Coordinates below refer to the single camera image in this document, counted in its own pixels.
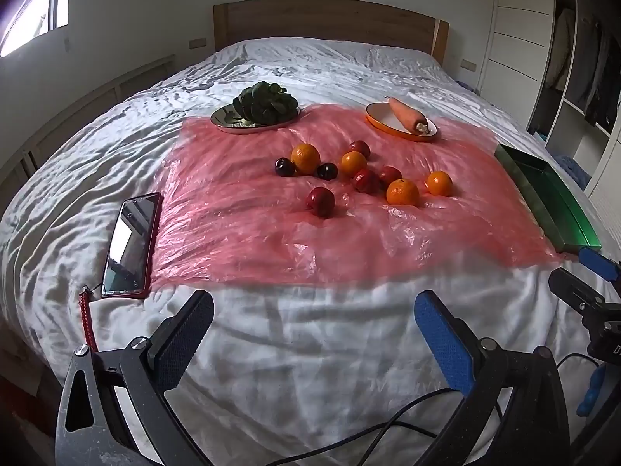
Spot window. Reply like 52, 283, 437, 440
0, 0, 93, 56

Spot blue cloth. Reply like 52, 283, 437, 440
553, 154, 590, 186

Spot carrot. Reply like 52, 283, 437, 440
385, 97, 430, 136

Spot orange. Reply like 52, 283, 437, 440
386, 179, 420, 206
426, 170, 454, 197
290, 143, 321, 176
340, 151, 368, 178

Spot low white wall cabinet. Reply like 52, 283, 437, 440
19, 54, 175, 176

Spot white bed sheet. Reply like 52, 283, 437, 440
0, 38, 602, 466

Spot black cable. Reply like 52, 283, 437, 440
259, 353, 600, 466

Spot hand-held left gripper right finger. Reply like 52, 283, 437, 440
413, 289, 573, 466

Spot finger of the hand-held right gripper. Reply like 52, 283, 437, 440
548, 267, 621, 323
578, 247, 621, 283

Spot pink plastic sheet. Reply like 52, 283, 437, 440
150, 106, 566, 286

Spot white patterned plate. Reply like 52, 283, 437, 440
210, 104, 302, 135

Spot white wardrobe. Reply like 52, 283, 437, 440
478, 0, 556, 129

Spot red braided lanyard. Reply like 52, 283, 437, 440
79, 285, 105, 353

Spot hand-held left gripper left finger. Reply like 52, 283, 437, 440
54, 289, 215, 466

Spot wooden headboard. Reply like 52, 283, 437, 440
213, 0, 449, 66

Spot dark green leafy vegetable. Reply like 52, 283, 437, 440
233, 81, 299, 125

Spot dark hanging clothes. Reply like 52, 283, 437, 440
553, 7, 621, 127

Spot white open shelf unit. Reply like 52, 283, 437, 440
526, 0, 621, 195

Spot person's right hand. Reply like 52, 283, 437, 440
576, 364, 608, 418

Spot green tray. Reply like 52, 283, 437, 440
494, 143, 602, 254

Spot red apple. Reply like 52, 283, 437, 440
352, 169, 379, 195

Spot orange rimmed oval dish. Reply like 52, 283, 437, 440
365, 102, 439, 143

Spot phone in red case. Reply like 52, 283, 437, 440
99, 192, 162, 299

